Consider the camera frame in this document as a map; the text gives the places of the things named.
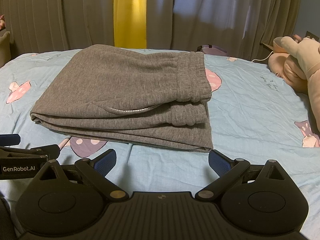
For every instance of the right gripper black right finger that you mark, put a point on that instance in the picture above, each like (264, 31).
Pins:
(239, 180)

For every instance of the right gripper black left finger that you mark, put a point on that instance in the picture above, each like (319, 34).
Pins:
(84, 180)

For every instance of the grey sweatpants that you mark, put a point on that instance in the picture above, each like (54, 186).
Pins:
(108, 93)

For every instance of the light blue mushroom bedsheet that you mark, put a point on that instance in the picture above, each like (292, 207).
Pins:
(254, 115)

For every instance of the cushion at left edge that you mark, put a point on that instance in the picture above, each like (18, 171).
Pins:
(5, 53)

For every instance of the purple box behind bed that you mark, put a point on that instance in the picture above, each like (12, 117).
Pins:
(212, 50)

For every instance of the grey curtain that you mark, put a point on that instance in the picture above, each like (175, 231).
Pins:
(238, 26)

